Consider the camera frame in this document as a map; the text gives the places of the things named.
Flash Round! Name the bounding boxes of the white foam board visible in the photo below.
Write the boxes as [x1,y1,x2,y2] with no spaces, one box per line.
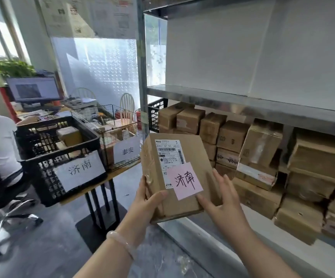
[165,0,275,97]
[248,0,335,113]

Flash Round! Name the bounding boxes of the wooden office desk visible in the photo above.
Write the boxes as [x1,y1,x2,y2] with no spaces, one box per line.
[16,107,69,125]

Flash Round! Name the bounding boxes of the black wire basket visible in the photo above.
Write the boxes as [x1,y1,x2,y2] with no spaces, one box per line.
[70,104,142,171]

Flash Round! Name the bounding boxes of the green potted plant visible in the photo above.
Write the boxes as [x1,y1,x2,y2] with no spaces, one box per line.
[0,59,38,84]

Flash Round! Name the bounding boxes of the frosted glass partition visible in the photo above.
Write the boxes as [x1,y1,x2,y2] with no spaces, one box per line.
[50,14,168,109]

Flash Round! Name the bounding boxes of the person's left forearm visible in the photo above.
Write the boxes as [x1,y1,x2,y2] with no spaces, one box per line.
[73,237,135,278]

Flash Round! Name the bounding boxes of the pasted newspaper sheets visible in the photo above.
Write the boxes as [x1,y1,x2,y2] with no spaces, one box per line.
[37,0,138,39]

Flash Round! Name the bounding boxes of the stack of cardboard boxes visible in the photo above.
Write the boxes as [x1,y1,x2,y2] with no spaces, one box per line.
[157,102,335,246]

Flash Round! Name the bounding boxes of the small cardboard box pink label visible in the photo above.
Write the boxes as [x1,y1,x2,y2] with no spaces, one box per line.
[56,126,83,147]

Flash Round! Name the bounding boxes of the person's right forearm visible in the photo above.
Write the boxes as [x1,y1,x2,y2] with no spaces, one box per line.
[227,224,301,278]

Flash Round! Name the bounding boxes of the person's left hand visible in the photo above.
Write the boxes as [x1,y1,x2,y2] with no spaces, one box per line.
[116,174,169,248]

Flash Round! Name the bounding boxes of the white jade bracelet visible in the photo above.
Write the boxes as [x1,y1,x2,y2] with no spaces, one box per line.
[106,231,138,260]

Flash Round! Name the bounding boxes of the large cardboard box pink note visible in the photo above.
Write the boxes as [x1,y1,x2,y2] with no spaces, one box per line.
[140,133,223,224]

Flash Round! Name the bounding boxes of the black plastic crate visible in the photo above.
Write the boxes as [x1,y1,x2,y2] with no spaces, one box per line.
[147,97,169,133]
[14,115,109,208]

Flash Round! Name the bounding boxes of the person's right hand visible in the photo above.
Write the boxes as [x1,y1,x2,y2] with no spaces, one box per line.
[196,168,254,238]

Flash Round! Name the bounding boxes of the white wooden chair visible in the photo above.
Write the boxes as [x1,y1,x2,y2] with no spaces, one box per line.
[118,92,136,125]
[69,87,97,99]

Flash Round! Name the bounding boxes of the white printer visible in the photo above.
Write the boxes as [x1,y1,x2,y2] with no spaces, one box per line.
[66,97,98,116]

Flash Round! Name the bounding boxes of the metal shelving rack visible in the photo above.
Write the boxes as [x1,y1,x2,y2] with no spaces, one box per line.
[134,0,335,278]

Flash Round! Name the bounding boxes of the clear plastic wrap scrap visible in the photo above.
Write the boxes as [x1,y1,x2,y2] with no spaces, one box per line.
[176,255,192,274]

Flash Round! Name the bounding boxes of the red cabinet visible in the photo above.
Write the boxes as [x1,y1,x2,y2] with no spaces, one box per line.
[0,86,22,124]

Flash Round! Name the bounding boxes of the computer monitor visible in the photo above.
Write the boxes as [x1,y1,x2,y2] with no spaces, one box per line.
[6,75,62,104]

